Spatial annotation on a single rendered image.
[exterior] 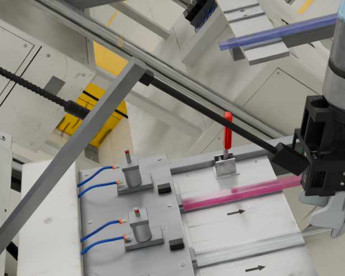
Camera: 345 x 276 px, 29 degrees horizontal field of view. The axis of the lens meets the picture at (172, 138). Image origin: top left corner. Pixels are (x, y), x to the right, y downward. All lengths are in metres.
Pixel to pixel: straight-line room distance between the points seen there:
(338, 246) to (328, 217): 1.43
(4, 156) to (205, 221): 0.31
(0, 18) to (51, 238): 0.96
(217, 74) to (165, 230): 1.25
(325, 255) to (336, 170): 1.52
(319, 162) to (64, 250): 0.33
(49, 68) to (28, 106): 0.13
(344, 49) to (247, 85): 1.19
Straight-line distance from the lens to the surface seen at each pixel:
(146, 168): 0.97
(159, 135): 2.21
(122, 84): 0.66
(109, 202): 0.93
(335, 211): 0.87
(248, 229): 0.94
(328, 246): 2.33
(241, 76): 1.96
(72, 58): 1.80
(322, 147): 0.81
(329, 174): 0.82
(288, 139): 1.07
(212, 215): 0.97
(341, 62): 0.75
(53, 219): 0.90
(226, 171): 1.02
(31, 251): 0.87
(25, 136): 1.93
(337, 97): 0.77
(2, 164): 0.99
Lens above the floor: 1.58
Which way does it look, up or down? 27 degrees down
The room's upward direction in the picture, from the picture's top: 62 degrees counter-clockwise
